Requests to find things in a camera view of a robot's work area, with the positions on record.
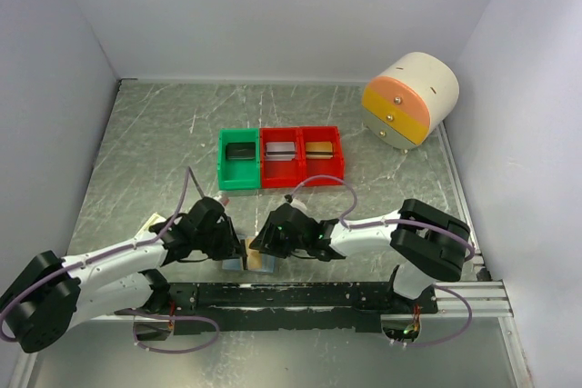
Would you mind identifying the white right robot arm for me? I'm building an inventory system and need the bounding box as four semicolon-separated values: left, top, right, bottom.
250;199;475;313

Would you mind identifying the round beige drawer cabinet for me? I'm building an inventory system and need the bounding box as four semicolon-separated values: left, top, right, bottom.
361;52;459;150

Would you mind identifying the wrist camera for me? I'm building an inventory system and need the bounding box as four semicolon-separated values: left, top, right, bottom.
290;198;307;214
214;192;230;207

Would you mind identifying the red plastic bin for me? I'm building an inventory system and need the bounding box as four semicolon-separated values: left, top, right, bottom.
299;125;345;180
259;126;306;189

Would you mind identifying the aluminium frame rail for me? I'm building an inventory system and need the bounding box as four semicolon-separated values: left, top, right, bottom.
90;281;515;320

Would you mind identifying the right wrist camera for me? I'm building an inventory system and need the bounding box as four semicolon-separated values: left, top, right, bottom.
290;198;307;214

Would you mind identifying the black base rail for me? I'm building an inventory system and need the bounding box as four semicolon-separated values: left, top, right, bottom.
136;280;437;335

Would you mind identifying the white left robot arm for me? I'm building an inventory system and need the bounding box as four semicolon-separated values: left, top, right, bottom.
1;197;245;353

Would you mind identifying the silver card in red bin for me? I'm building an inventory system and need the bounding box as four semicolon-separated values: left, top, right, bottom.
265;142;297;162

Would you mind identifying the red plastic bin middle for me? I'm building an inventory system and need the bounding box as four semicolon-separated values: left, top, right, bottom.
259;126;306;189

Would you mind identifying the red plastic bin right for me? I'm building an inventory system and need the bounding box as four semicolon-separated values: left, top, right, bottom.
299;125;345;180

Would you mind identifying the green plastic bin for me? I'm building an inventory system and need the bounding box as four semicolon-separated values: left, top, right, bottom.
217;128;260;191

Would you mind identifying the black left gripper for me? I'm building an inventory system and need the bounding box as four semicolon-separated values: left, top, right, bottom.
194;215;248;261

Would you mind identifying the orange card in red bin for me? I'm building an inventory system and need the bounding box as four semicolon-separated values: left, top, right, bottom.
305;141;334;160

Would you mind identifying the black card in green bin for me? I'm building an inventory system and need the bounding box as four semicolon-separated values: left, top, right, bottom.
225;142;256;161

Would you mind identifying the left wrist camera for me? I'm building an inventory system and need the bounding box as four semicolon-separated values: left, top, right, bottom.
214;192;230;207

